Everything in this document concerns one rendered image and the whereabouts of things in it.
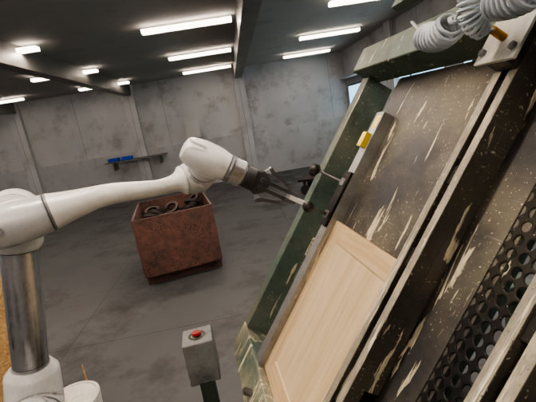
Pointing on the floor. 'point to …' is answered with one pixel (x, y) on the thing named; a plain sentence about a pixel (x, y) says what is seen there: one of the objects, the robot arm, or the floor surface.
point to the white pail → (83, 391)
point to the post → (210, 392)
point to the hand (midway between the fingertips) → (296, 199)
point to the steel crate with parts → (176, 236)
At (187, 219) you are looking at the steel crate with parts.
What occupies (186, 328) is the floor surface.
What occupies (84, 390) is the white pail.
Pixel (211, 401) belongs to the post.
